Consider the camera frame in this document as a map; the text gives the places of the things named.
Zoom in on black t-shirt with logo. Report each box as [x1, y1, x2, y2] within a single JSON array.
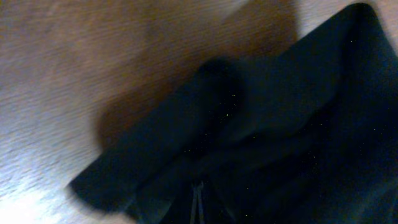
[[70, 3, 397, 224]]

